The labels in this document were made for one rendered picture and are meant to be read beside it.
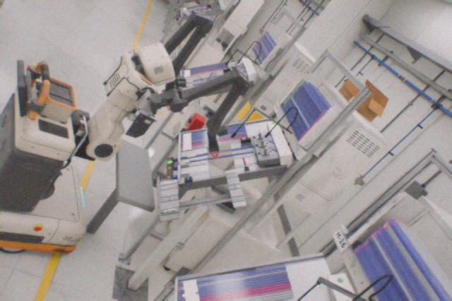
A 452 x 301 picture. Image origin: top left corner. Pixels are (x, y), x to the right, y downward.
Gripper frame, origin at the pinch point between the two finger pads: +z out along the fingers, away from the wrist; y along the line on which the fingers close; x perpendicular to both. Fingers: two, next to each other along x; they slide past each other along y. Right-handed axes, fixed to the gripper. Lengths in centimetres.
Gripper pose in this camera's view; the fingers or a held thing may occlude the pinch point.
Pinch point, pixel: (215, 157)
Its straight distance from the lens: 256.9
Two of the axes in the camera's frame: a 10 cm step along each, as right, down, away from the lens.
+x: -9.9, 1.5, -0.4
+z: 1.1, 8.5, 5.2
